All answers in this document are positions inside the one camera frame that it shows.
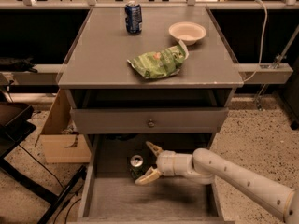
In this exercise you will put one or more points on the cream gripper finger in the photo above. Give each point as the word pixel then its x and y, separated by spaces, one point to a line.
pixel 156 150
pixel 151 175

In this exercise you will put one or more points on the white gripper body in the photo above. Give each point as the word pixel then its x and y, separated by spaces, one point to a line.
pixel 165 163

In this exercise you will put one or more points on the green soda can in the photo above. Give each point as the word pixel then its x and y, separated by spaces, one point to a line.
pixel 136 166

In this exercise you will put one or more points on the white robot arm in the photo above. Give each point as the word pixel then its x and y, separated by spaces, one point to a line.
pixel 203 165

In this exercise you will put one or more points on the round metal drawer knob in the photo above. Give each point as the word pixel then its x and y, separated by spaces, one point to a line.
pixel 151 123

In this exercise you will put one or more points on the closed grey top drawer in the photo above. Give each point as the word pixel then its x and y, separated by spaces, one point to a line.
pixel 167 120

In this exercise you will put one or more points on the open grey middle drawer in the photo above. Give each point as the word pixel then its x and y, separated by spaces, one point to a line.
pixel 110 195

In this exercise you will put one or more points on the grey drawer cabinet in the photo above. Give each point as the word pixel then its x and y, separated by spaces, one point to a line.
pixel 176 76

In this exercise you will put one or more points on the blue soda can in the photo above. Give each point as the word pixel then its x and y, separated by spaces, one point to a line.
pixel 133 18

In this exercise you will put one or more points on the green chip bag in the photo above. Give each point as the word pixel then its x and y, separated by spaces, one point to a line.
pixel 160 64

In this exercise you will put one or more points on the cardboard box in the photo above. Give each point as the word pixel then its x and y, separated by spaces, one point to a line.
pixel 59 137

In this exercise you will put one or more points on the white paper bowl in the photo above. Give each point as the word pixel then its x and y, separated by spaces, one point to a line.
pixel 188 32

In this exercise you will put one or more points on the black chair base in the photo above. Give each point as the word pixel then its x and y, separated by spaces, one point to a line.
pixel 18 205

